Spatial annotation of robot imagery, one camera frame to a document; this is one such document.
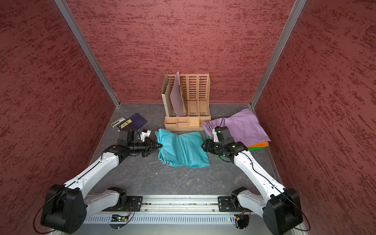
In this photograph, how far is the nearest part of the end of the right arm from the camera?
57 centimetres

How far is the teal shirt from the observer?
0.76 metres

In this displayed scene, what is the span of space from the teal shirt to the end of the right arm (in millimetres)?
52
